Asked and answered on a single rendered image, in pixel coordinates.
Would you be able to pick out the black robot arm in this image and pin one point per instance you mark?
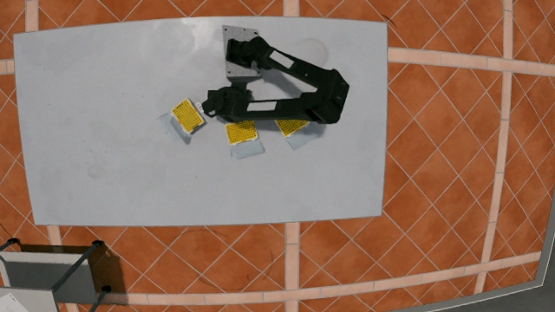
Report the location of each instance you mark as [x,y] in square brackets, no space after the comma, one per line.
[325,105]

